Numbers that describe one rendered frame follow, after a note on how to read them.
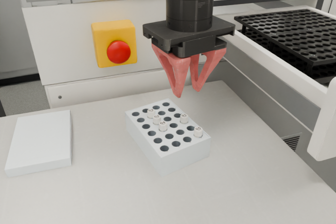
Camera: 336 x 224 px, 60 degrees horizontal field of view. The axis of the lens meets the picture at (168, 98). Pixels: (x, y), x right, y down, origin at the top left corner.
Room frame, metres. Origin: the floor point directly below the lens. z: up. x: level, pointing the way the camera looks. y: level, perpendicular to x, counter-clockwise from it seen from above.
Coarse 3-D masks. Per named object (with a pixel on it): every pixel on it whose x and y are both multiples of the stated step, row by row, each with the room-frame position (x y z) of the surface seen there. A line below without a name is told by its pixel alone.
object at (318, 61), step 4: (332, 52) 0.40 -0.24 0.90; (308, 56) 0.38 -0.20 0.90; (312, 56) 0.38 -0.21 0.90; (316, 56) 0.39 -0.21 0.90; (320, 56) 0.39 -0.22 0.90; (324, 56) 0.38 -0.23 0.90; (328, 56) 0.39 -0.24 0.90; (332, 56) 0.39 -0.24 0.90; (304, 60) 0.38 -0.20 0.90; (308, 60) 0.37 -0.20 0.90; (312, 60) 0.37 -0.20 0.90; (316, 60) 0.37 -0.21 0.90; (320, 60) 0.37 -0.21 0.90; (324, 60) 0.37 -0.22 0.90; (328, 60) 0.37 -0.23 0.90; (332, 60) 0.38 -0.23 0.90; (312, 64) 0.37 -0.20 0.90; (316, 64) 0.37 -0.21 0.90; (320, 64) 0.37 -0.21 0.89
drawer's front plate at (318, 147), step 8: (328, 88) 0.27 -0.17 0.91; (328, 96) 0.27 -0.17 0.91; (328, 104) 0.26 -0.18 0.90; (320, 112) 0.27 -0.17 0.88; (328, 112) 0.26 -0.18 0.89; (320, 120) 0.27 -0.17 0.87; (328, 120) 0.26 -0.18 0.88; (320, 128) 0.26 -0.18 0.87; (328, 128) 0.26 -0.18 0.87; (312, 136) 0.27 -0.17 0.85; (320, 136) 0.26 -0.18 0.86; (328, 136) 0.26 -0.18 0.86; (312, 144) 0.27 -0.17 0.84; (320, 144) 0.26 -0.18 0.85; (328, 144) 0.26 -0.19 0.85; (312, 152) 0.26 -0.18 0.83; (320, 152) 0.26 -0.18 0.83; (328, 152) 0.26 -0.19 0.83; (320, 160) 0.26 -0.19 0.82
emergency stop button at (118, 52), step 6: (114, 42) 0.45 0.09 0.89; (120, 42) 0.45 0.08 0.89; (108, 48) 0.45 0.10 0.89; (114, 48) 0.45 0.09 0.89; (120, 48) 0.45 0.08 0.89; (126, 48) 0.45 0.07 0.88; (108, 54) 0.45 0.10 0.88; (114, 54) 0.45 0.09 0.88; (120, 54) 0.45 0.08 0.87; (126, 54) 0.45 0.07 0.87; (114, 60) 0.45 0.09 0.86; (120, 60) 0.45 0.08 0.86; (126, 60) 0.46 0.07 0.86
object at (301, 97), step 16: (224, 16) 0.61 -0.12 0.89; (240, 48) 0.47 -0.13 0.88; (256, 48) 0.43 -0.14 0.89; (240, 64) 0.46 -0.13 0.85; (256, 64) 0.42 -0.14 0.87; (272, 64) 0.39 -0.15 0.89; (288, 64) 0.37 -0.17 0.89; (256, 80) 0.41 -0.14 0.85; (272, 80) 0.38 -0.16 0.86; (288, 80) 0.35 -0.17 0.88; (304, 80) 0.33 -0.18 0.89; (272, 96) 0.37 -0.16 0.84; (288, 96) 0.34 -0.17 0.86; (304, 96) 0.32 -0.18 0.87; (320, 96) 0.30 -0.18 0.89; (288, 112) 0.34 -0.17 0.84; (304, 112) 0.31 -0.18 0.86
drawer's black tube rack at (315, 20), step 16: (240, 16) 0.58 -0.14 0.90; (256, 16) 0.58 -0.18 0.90; (272, 16) 0.58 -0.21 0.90; (288, 16) 0.58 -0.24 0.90; (304, 16) 0.58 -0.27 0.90; (320, 16) 0.58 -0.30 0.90; (240, 32) 0.56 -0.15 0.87; (256, 32) 0.50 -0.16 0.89; (272, 32) 0.49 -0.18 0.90; (288, 32) 0.48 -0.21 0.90; (304, 32) 0.48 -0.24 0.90; (320, 32) 0.48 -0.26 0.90; (272, 48) 0.47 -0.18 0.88; (288, 48) 0.42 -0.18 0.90; (304, 48) 0.42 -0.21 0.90; (320, 48) 0.41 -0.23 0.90; (304, 64) 0.43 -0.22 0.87; (320, 80) 0.37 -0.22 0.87
